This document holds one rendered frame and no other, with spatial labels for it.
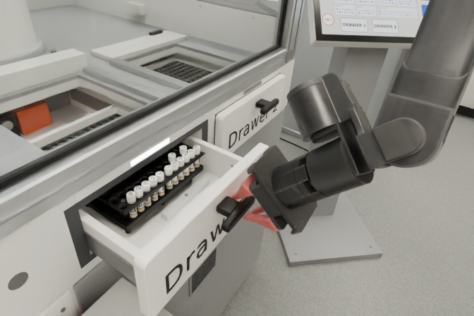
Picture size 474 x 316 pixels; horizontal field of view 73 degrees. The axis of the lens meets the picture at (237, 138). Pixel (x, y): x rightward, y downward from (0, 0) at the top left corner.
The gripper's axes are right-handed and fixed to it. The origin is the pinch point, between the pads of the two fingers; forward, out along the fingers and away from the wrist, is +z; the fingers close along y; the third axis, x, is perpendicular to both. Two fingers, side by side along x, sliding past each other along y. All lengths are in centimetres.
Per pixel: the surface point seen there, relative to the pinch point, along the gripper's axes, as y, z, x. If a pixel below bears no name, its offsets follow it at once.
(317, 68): 6, 53, -165
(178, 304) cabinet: -18.1, 43.1, -2.2
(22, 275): 10.6, 11.1, 23.6
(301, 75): 8, 64, -166
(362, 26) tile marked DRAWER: 11, -5, -82
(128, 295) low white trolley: -1.2, 16.4, 14.4
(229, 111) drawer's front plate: 12.9, 6.2, -17.3
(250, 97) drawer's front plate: 12.7, 6.0, -25.4
